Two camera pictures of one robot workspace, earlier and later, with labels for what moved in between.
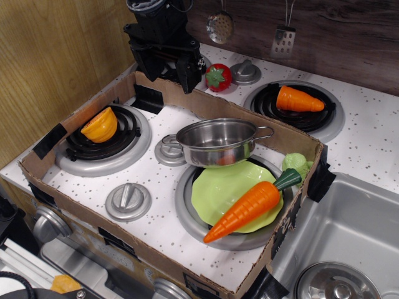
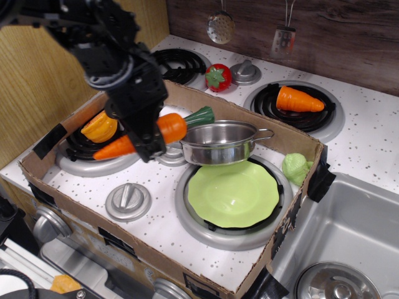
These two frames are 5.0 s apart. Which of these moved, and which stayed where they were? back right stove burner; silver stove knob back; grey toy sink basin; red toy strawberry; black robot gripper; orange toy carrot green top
Moved: black robot gripper; orange toy carrot green top
Stayed: back right stove burner; grey toy sink basin; silver stove knob back; red toy strawberry
